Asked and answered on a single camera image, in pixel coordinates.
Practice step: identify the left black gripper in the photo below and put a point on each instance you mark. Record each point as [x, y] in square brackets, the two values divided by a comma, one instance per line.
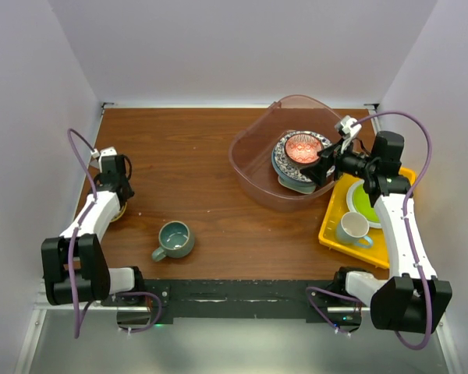
[131, 192]

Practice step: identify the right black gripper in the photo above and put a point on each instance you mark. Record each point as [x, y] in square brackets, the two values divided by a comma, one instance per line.
[318, 171]

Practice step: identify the red patterned bowl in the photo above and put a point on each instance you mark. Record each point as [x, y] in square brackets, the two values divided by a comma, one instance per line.
[302, 150]

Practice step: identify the mint green divided tray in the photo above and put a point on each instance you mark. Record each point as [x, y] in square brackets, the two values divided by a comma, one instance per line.
[303, 189]

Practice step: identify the blue floral plate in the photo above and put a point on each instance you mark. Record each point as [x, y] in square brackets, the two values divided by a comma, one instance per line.
[298, 149]

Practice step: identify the pink translucent plastic bin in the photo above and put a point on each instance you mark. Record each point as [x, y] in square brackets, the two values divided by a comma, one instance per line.
[250, 151]

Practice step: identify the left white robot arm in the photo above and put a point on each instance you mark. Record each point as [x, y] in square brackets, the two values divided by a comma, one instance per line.
[94, 280]

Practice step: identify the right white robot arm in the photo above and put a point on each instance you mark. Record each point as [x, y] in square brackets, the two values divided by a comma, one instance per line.
[413, 299]

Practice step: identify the grey triangular scraper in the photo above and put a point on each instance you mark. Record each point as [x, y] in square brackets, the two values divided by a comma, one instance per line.
[94, 163]

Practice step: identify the green plate white rim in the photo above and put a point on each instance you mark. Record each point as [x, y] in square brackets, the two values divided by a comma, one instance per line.
[358, 201]

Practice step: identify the teal ceramic mug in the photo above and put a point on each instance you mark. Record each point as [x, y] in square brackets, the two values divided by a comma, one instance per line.
[176, 241]

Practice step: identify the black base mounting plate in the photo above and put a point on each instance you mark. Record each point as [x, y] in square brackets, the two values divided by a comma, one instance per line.
[256, 299]

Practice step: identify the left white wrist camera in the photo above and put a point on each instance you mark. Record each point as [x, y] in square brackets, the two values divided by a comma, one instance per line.
[101, 155]

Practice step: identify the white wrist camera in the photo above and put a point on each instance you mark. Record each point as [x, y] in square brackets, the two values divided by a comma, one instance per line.
[101, 155]
[348, 128]

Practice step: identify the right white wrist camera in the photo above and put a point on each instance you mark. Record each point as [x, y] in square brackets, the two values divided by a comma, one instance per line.
[348, 128]

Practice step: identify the white mug blue handle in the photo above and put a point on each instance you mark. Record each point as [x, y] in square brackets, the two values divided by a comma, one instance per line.
[353, 229]

